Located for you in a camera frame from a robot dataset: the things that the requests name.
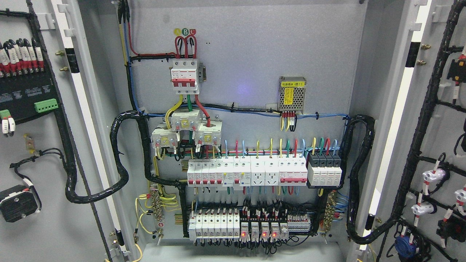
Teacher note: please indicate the lower row white breakers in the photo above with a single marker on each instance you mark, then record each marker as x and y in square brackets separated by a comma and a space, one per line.
[214, 225]

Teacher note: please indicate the white rotary selector switch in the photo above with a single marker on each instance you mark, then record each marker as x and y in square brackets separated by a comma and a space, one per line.
[18, 202]

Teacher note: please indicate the row of relay modules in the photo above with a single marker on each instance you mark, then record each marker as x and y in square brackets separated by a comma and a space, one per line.
[257, 232]

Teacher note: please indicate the brass ground bar left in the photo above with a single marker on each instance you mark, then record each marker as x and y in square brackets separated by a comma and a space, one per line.
[156, 194]

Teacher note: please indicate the white current transformer left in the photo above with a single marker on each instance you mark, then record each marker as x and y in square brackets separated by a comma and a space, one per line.
[163, 137]

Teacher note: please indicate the black digital power meter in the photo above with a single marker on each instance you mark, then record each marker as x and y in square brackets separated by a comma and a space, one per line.
[18, 95]

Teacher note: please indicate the white twin socket module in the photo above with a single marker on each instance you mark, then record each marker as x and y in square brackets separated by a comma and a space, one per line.
[264, 171]

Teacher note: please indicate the brass ground bar right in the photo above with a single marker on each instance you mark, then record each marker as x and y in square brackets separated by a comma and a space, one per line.
[329, 212]

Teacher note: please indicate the row of small breakers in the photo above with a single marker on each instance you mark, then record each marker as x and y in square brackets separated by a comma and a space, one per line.
[220, 173]

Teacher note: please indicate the white red four-pole breaker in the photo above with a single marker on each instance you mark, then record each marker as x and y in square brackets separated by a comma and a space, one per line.
[292, 171]

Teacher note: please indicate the black surge protector block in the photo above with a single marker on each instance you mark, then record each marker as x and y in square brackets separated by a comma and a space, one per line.
[324, 171]

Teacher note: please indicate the brass ground bar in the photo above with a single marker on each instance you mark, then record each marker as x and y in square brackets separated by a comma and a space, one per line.
[329, 212]
[156, 194]

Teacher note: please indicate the perforated metal power supply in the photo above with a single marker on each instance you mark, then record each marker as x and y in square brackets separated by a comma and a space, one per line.
[292, 93]

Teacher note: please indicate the yellow terminal post pair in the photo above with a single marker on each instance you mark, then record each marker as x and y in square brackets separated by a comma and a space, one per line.
[29, 144]

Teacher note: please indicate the white red main breaker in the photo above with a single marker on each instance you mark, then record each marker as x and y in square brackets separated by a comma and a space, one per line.
[187, 76]

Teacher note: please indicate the grey cabinet door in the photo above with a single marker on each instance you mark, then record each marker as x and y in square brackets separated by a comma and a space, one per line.
[62, 231]
[406, 170]

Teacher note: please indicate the white current transformer right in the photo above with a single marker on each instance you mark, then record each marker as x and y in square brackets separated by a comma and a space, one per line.
[205, 135]

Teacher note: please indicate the white current transformer middle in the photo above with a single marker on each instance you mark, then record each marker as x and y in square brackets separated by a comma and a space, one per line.
[185, 120]

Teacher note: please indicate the white current transformer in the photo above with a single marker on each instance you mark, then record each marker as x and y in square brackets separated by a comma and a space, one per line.
[163, 137]
[205, 135]
[185, 120]

